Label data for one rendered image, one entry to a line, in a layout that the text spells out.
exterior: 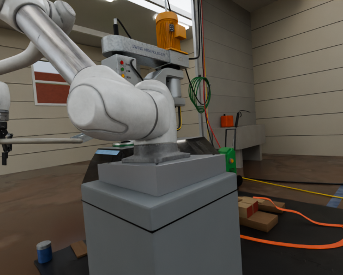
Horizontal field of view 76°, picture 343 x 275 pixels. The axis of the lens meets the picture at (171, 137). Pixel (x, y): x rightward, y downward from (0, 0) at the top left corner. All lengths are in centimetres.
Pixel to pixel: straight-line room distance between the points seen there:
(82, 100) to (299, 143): 622
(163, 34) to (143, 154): 185
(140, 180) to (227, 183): 30
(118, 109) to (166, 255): 37
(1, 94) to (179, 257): 119
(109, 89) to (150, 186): 27
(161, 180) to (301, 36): 634
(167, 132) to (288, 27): 634
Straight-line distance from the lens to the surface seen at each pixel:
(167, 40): 243
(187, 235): 65
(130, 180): 68
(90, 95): 53
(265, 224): 218
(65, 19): 111
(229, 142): 471
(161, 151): 71
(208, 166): 75
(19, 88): 776
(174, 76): 231
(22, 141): 138
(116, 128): 55
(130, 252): 67
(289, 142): 659
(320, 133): 640
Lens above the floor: 98
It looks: 3 degrees down
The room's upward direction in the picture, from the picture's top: 4 degrees counter-clockwise
